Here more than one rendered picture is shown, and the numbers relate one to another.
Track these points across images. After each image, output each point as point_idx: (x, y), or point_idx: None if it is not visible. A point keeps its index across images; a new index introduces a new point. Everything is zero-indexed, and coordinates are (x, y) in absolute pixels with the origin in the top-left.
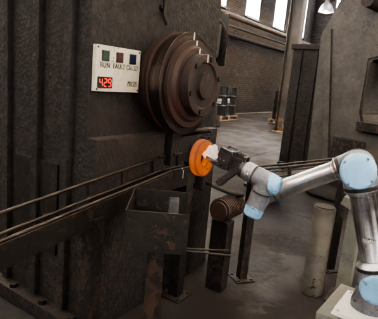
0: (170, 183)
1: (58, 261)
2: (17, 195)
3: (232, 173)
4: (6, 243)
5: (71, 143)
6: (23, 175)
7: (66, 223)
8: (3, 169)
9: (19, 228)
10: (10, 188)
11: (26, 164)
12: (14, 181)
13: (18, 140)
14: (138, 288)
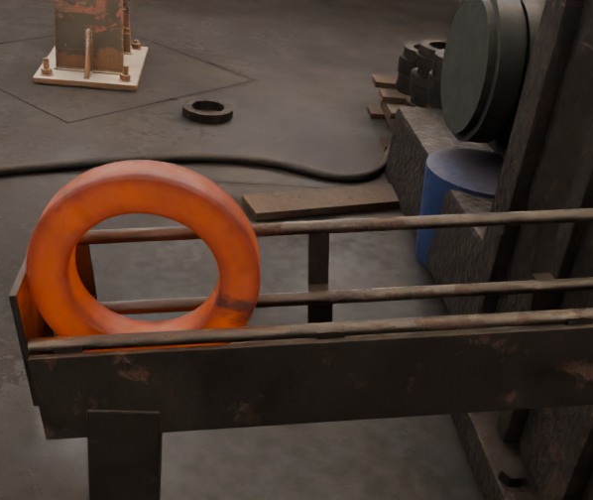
0: None
1: (581, 408)
2: (545, 169)
3: None
4: (337, 346)
5: None
6: (576, 114)
7: None
8: (534, 83)
9: (526, 260)
10: (536, 144)
11: None
12: (553, 126)
13: None
14: None
